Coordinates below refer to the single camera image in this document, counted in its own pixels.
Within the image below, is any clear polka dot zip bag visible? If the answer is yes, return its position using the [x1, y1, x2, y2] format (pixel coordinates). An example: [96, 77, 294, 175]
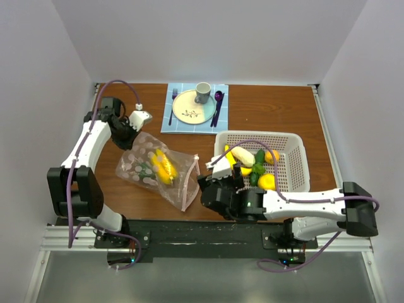
[116, 132, 200, 211]

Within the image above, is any white fake radish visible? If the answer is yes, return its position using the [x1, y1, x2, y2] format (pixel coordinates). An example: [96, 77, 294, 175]
[231, 146, 255, 168]

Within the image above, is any green fake leafy vegetable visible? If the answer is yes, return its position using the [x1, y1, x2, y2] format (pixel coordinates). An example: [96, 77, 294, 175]
[134, 162, 155, 180]

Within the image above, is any yellow fake lemon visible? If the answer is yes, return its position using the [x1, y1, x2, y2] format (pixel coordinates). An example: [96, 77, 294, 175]
[258, 174, 276, 191]

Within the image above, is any green fake cucumber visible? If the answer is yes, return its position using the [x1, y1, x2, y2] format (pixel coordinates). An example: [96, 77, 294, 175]
[254, 149, 266, 165]

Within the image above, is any yellow fake corn cob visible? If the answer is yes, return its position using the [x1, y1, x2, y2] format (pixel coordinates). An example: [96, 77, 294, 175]
[151, 149, 178, 185]

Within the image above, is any yellow fake banana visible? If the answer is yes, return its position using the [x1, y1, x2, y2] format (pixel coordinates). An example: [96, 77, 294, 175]
[225, 151, 252, 177]

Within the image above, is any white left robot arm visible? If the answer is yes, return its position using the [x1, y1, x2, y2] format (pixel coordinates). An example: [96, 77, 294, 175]
[47, 97, 139, 247]

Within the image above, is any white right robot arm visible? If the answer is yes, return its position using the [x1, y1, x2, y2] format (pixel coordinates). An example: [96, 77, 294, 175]
[197, 174, 379, 248]

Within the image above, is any small green fake pepper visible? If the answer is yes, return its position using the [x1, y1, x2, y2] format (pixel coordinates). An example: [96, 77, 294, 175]
[249, 172, 260, 187]

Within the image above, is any light blue checked placemat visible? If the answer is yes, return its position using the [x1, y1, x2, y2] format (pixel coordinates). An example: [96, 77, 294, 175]
[160, 83, 229, 134]

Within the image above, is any cream and teal plate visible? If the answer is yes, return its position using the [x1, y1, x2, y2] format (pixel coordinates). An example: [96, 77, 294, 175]
[173, 90, 216, 124]

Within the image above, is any purple metal fork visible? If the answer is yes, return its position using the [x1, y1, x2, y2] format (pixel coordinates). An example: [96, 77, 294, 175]
[168, 88, 178, 126]

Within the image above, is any white perforated plastic basket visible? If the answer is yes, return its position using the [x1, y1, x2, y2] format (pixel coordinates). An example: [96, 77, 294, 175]
[214, 130, 310, 192]

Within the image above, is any grey ceramic mug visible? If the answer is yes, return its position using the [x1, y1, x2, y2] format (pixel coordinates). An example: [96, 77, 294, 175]
[194, 82, 211, 104]

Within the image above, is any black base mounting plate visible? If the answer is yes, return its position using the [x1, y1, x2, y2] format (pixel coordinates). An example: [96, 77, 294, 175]
[94, 219, 318, 264]

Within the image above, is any purple metal spoon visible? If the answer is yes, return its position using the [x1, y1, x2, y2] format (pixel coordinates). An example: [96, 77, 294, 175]
[210, 90, 224, 127]

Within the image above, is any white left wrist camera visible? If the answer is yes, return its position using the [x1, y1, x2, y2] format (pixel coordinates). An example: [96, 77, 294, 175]
[129, 110, 153, 132]

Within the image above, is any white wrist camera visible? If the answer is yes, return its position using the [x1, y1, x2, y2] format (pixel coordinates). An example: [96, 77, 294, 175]
[129, 110, 153, 132]
[205, 156, 232, 180]

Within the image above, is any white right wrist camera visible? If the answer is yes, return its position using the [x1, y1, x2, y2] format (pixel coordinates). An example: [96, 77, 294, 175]
[205, 156, 232, 180]

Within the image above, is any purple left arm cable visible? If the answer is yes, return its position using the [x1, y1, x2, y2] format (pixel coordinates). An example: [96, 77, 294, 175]
[68, 79, 143, 271]

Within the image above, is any aluminium frame rail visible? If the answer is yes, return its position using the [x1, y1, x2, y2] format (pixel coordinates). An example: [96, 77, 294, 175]
[38, 98, 379, 302]

